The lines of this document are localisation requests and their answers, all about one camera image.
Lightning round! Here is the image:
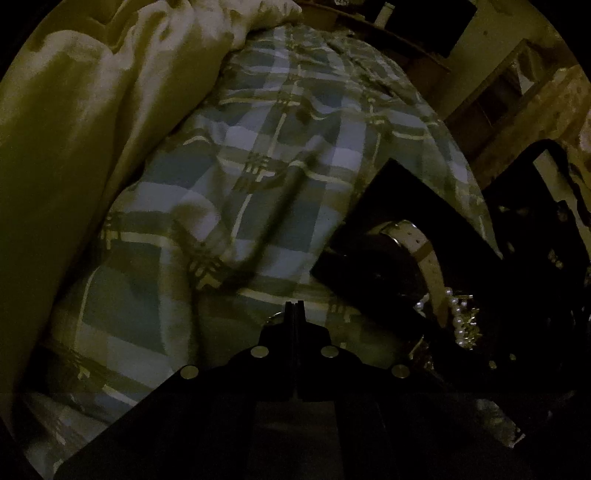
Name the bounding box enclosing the silver chain jewelry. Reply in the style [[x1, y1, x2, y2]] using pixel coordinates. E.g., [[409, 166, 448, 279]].
[[456, 295, 481, 350]]

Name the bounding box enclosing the black jewelry tray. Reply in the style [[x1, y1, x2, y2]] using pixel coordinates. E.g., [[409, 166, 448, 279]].
[[312, 160, 590, 415]]

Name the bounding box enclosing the blue green plaid bedsheet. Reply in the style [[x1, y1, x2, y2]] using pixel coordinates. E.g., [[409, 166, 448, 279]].
[[26, 24, 526, 479]]

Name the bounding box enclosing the cream crumpled duvet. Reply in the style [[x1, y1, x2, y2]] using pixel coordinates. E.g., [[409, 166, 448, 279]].
[[0, 0, 304, 416]]

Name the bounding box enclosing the dark wooden bedside furniture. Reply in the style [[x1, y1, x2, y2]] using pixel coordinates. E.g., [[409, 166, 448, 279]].
[[294, 0, 591, 278]]

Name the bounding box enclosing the white pearl bracelet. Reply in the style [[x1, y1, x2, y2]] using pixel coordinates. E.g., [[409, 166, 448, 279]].
[[414, 286, 469, 347]]

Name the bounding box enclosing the white leather watch strap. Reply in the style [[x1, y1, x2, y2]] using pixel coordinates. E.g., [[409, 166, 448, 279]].
[[368, 219, 452, 328]]

